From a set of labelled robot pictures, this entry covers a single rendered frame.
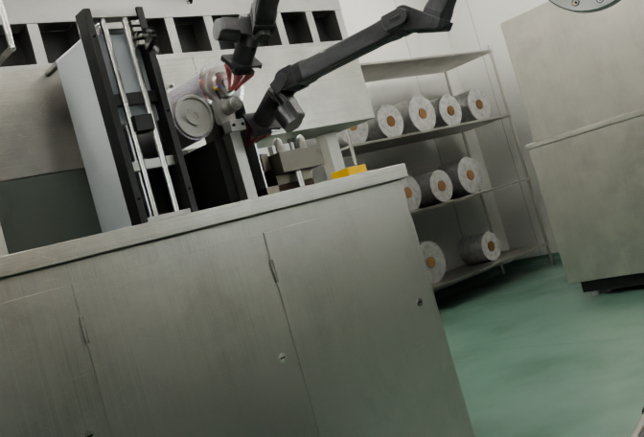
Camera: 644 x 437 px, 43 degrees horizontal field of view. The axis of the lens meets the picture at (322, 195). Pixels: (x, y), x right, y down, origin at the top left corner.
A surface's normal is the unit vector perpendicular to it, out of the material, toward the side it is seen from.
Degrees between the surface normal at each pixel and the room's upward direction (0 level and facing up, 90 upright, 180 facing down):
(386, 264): 90
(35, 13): 90
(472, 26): 90
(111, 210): 90
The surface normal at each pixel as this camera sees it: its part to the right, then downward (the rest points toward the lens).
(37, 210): 0.62, -0.21
